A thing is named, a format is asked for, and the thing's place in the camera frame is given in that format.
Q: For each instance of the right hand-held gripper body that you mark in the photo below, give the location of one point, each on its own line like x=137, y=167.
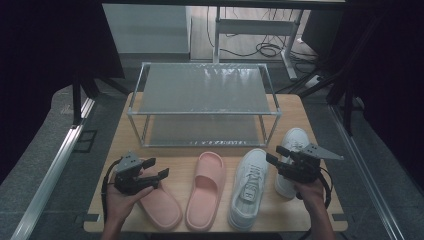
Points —
x=303, y=168

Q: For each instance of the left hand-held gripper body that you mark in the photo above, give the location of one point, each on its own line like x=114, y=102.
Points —
x=128, y=176

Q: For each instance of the white sneaker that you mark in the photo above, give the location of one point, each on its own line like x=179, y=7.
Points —
x=248, y=190
x=295, y=138

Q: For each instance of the pink slipper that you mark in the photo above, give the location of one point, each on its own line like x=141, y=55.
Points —
x=206, y=186
x=161, y=208

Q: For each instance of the metal two-tier shoe rack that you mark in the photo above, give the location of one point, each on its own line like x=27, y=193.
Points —
x=200, y=86

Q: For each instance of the person's right hand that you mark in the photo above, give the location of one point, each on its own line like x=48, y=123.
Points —
x=311, y=195

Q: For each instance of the person's left hand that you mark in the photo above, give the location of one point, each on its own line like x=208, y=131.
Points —
x=120, y=206

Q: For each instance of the black stand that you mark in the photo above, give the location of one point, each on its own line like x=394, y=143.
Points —
x=348, y=113
x=76, y=100

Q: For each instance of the white power strip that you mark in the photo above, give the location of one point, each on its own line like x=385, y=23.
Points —
x=313, y=81

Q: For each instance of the white cabinet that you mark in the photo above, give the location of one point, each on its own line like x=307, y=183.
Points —
x=146, y=30

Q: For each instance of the dark curtain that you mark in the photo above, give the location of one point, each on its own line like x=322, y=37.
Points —
x=400, y=66
x=33, y=66

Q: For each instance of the aluminium rail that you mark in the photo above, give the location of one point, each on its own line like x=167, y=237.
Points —
x=367, y=180
x=50, y=180

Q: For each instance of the white desk frame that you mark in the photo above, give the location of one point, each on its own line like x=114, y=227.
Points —
x=256, y=26

